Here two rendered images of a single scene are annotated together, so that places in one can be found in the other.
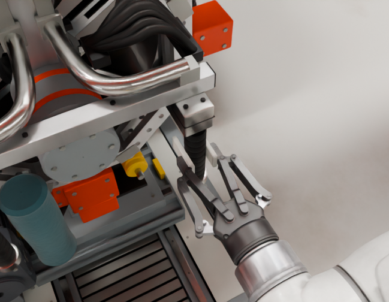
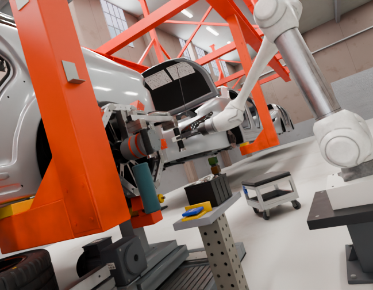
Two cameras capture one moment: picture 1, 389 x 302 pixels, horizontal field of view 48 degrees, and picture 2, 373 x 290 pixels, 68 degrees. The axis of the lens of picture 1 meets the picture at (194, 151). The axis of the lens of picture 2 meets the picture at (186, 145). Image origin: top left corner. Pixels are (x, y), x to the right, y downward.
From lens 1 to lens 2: 155 cm
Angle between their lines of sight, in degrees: 66
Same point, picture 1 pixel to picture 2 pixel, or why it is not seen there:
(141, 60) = not seen: hidden behind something
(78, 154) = (153, 137)
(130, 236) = (172, 259)
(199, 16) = not seen: hidden behind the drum
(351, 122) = not seen: hidden behind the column
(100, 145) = (157, 137)
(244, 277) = (207, 123)
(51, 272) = (148, 282)
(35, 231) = (149, 175)
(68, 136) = (153, 117)
